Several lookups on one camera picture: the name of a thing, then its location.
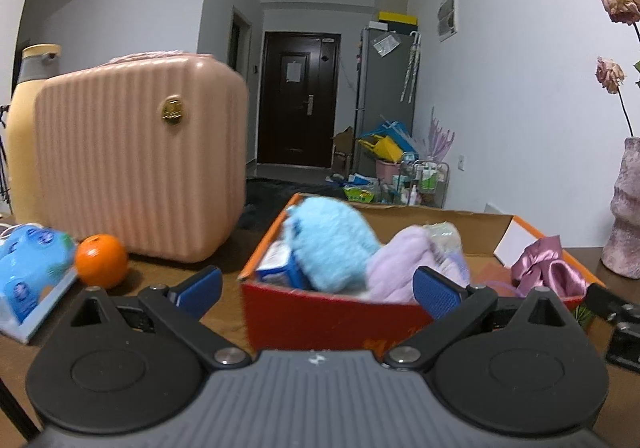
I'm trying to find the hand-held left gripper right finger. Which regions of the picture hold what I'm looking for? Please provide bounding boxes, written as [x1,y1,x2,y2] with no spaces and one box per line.
[382,265,593,371]

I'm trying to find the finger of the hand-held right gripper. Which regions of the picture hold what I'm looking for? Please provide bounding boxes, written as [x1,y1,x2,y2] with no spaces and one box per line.
[584,284,640,329]

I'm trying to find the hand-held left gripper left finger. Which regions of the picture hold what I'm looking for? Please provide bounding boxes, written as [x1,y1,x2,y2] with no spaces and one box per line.
[47,265,253,371]

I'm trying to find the lilac fuzzy cloth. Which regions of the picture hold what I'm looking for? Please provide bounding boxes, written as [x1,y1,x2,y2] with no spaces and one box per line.
[367,225,471,304]

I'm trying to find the pale translucent pouch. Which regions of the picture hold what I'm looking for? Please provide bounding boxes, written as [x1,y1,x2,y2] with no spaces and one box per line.
[422,222,463,256]

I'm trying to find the pink satin pouch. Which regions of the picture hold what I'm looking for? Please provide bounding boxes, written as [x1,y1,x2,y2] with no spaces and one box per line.
[510,235,591,299]

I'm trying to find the small blue packet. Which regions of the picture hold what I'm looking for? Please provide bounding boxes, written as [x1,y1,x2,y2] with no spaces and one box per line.
[256,241,311,289]

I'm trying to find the red cardboard box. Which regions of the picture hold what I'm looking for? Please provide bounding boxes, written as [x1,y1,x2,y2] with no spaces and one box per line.
[239,193,608,354]

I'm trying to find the light blue fuzzy pouch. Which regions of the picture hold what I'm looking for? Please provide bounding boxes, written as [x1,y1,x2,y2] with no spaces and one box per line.
[285,197,381,293]

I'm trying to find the purple textured vase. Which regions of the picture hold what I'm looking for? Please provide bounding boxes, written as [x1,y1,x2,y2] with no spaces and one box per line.
[601,137,640,279]

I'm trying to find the orange mandarin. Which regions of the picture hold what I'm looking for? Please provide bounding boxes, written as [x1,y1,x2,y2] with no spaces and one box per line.
[75,234,129,289]

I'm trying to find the trolley rack with bottles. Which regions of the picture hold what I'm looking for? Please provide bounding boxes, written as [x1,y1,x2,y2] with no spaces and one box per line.
[392,159,451,208]

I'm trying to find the dark cloth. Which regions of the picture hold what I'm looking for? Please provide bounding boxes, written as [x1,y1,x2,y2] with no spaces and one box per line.
[236,177,346,231]

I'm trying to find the green packet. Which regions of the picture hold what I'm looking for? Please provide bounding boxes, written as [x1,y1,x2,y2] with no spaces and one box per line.
[344,184,376,203]

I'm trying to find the pink bin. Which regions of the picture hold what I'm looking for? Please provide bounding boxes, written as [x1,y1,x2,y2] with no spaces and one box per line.
[375,158,403,181]

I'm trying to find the pink ribbed suitcase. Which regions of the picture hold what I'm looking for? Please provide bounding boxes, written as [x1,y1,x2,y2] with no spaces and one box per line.
[34,51,249,263]

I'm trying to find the purple feather decoration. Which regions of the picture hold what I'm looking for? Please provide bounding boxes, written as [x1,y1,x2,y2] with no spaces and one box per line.
[417,107,456,164]

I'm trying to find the blue and yellow bags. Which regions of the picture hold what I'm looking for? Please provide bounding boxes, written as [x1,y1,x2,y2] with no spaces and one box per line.
[359,117,418,161]

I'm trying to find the blue tissue pack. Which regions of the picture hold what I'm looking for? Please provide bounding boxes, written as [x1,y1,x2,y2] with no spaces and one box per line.
[0,224,78,344]

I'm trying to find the brown floor carton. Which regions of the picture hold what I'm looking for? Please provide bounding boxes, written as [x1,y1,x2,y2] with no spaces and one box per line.
[332,127,355,176]

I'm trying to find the dark wooden door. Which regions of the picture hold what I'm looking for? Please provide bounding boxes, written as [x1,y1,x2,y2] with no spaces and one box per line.
[257,32,342,168]

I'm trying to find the grey refrigerator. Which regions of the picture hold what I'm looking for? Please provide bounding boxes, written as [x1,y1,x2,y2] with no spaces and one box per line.
[354,22,422,176]

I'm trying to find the hanging folded umbrella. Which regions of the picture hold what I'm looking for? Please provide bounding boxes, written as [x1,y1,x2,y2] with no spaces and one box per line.
[401,32,422,104]

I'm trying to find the yellow thermos bottle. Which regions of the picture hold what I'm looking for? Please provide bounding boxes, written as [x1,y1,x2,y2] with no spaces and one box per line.
[9,44,63,225]

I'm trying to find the clear bag on refrigerator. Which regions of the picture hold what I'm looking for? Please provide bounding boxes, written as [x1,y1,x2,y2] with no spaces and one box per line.
[375,32,402,56]

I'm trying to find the yellow and black box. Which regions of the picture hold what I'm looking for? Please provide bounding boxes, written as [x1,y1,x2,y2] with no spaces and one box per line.
[378,11,418,28]

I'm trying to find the white wall fuse panel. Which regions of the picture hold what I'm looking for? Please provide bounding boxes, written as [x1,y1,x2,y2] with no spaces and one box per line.
[437,0,459,42]

